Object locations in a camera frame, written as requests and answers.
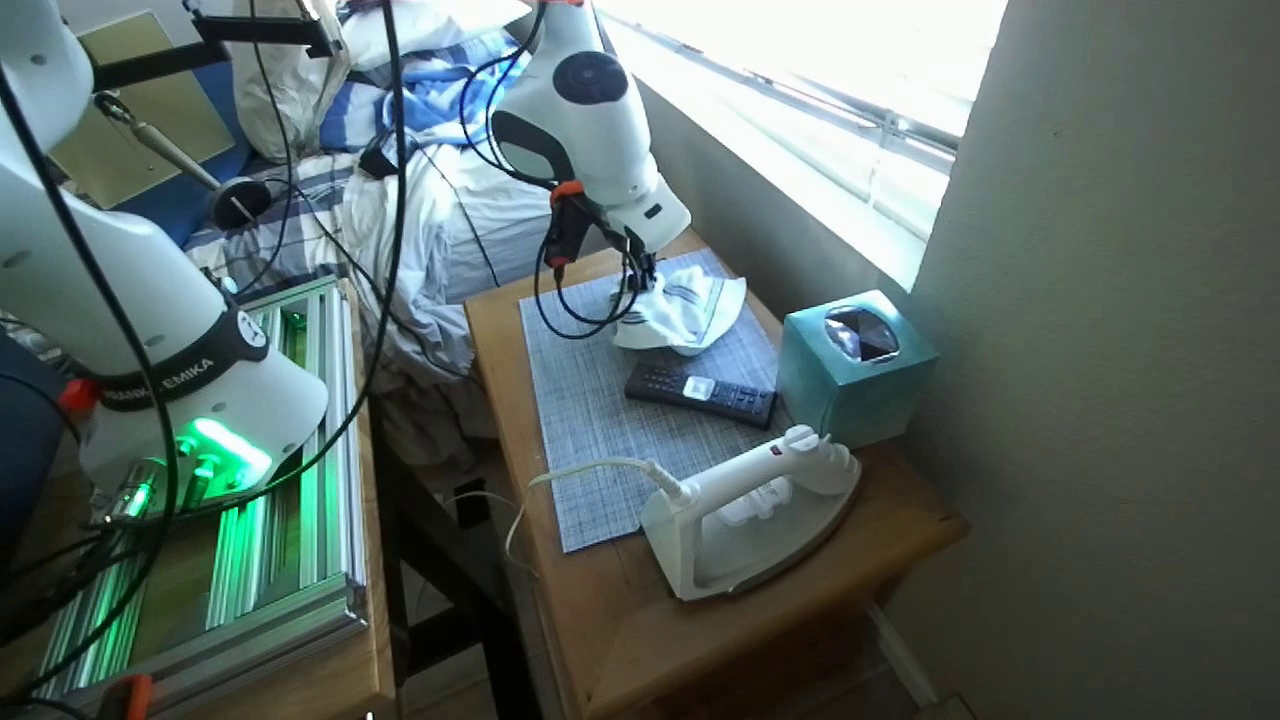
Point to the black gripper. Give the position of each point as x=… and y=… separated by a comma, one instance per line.
x=633, y=245

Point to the white kitchen towel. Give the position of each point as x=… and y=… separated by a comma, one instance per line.
x=694, y=306

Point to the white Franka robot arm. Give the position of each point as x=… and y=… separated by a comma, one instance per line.
x=106, y=292

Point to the black remote control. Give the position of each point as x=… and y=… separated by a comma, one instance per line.
x=701, y=393

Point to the grey checked placemat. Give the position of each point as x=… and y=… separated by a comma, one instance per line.
x=585, y=424

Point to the teal tissue box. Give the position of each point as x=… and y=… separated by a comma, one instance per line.
x=832, y=385

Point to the white clothes iron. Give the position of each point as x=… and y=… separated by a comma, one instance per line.
x=745, y=526

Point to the blue white striped cloth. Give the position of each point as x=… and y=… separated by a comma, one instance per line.
x=425, y=103

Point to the wooden side table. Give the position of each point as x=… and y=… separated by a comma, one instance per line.
x=745, y=640

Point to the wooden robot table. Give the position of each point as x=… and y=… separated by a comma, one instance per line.
x=342, y=674

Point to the grey pole with black base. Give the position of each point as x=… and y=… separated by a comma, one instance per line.
x=160, y=147

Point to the red knob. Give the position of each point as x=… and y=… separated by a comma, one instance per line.
x=79, y=397

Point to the black under-table frame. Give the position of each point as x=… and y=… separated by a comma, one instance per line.
x=441, y=563

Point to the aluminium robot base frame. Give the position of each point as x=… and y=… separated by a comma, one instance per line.
x=286, y=532

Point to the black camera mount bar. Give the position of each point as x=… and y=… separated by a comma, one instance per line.
x=147, y=62

